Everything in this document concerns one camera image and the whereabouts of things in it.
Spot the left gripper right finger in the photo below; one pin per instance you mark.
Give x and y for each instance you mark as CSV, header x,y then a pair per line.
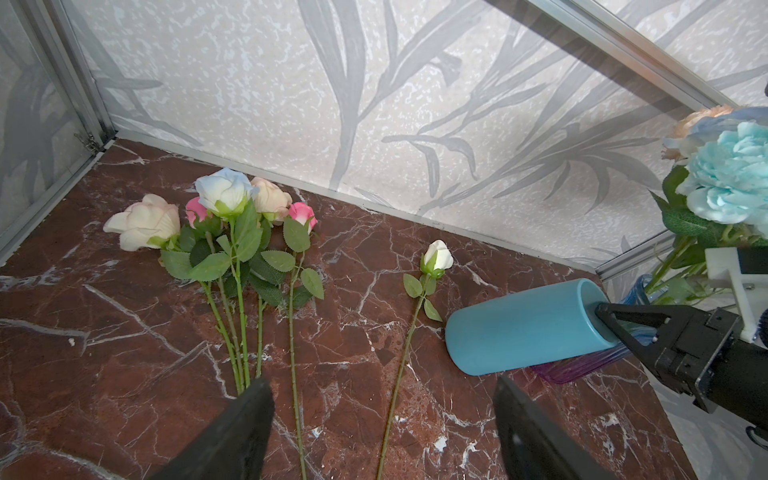
x,y
532,445

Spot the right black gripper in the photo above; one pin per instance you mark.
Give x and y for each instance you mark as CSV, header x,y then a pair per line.
x,y
681,345

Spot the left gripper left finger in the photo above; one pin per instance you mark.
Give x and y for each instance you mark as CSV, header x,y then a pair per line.
x,y
234,445

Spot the purple blue glass vase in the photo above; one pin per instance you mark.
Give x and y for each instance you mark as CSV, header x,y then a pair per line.
x,y
571,369

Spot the teal ceramic cylinder vase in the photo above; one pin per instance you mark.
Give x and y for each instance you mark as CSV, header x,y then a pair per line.
x,y
528,328

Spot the magenta rosebud stem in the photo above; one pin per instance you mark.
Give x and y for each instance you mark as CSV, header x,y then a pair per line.
x,y
197,214
297,231

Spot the light blue white rose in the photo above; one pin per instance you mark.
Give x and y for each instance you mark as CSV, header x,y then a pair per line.
x,y
232,233

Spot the blue white rose stem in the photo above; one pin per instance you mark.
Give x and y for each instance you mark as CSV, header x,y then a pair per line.
x,y
709,129

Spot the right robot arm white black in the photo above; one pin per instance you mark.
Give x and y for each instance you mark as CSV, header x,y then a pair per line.
x,y
740,386

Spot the cream white rose stem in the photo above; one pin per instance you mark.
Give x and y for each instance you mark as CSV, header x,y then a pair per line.
x,y
154,223

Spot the peach cream rose stem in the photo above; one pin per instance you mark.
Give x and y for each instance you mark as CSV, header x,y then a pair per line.
x,y
273,204

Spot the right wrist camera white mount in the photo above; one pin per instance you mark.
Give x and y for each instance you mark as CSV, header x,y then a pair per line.
x,y
744,272

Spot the horizontal aluminium frame bar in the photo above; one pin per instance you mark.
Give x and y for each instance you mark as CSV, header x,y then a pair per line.
x,y
596,25

